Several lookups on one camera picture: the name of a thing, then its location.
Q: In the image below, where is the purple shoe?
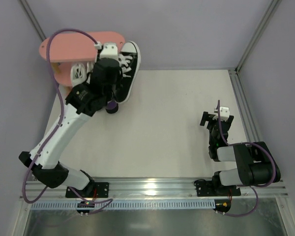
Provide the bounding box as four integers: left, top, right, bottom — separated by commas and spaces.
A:
105, 100, 118, 114

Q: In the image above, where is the black canvas sneaker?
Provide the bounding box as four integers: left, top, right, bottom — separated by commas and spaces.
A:
115, 41, 141, 104

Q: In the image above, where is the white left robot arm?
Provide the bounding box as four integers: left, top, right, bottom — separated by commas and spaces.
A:
19, 58, 122, 197

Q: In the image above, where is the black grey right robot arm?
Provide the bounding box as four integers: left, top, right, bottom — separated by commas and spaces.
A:
195, 112, 281, 196

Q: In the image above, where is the pink three-tier shoe shelf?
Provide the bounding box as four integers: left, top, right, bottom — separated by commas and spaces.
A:
39, 31, 125, 91

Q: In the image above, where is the right controller board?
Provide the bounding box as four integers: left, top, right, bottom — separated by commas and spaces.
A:
213, 199, 232, 215

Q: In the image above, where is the controller board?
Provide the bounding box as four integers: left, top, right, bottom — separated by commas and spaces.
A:
213, 199, 232, 215
76, 201, 95, 216

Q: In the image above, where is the left controller board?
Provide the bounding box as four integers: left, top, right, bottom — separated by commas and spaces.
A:
76, 201, 95, 216

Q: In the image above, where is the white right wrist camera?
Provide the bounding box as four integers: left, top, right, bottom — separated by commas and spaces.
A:
212, 106, 230, 121

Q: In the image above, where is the aluminium right side rail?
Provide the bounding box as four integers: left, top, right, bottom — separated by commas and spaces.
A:
228, 69, 261, 142

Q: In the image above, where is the aluminium rail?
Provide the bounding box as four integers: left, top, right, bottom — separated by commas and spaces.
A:
26, 177, 288, 200
228, 69, 261, 142

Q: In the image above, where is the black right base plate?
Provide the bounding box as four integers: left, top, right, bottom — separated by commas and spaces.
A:
194, 179, 241, 197

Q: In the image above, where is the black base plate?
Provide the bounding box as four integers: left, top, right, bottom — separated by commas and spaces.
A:
65, 181, 109, 199
194, 179, 241, 197

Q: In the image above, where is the aluminium front rail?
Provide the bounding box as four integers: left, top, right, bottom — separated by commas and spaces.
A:
26, 177, 288, 200

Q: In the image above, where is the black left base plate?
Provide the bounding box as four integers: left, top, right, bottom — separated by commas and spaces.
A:
65, 181, 109, 199

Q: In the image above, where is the left aluminium corner post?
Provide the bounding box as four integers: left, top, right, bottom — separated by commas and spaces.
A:
17, 0, 47, 42

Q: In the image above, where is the aluminium corner post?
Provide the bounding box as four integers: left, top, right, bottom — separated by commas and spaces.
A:
17, 0, 47, 42
235, 0, 282, 74

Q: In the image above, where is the right aluminium corner post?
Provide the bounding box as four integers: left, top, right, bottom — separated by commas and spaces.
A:
235, 0, 282, 74

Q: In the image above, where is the slotted grey cable duct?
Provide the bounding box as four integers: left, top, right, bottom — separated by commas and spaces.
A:
31, 199, 215, 210

